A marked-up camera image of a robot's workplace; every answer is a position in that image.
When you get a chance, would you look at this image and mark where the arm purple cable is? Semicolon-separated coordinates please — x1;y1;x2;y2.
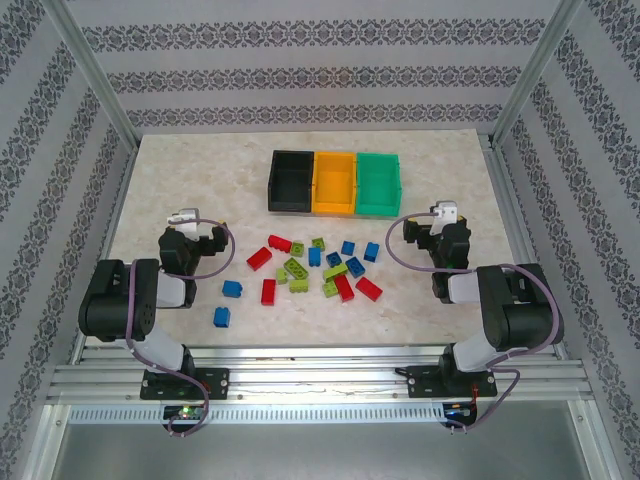
388;212;564;434
123;217;236;439

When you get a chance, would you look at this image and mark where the black plastic bin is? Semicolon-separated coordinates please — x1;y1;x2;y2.
267;148;316;214

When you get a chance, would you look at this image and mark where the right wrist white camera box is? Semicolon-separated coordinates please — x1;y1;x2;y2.
433;200;459;224

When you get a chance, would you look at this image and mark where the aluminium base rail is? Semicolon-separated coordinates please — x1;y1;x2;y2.
47;343;596;406

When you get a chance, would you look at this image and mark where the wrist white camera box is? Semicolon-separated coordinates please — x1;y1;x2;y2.
433;200;459;224
167;208;202;235

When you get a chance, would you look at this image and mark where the aluminium side rail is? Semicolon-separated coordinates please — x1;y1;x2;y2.
479;132;571;361
69;144;139;366

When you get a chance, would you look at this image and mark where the yellow plastic bin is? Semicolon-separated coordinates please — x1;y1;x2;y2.
310;151;359;217

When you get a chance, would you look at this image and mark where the aluminium frame post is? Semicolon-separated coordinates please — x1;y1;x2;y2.
492;0;585;149
41;0;140;149

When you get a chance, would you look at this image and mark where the grey metal panel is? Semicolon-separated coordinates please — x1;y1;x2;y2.
29;404;619;480

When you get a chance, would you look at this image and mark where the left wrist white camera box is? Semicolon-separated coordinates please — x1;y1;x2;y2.
167;208;202;235

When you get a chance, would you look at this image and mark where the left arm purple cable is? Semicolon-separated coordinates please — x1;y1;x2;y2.
123;217;236;439

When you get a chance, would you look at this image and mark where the green plastic bin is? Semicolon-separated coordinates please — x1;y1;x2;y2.
354;152;403;220

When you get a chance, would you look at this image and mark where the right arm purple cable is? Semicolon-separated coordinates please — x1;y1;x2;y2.
388;212;564;434

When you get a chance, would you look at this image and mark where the slotted grey cable duct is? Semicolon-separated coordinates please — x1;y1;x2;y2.
67;403;447;425

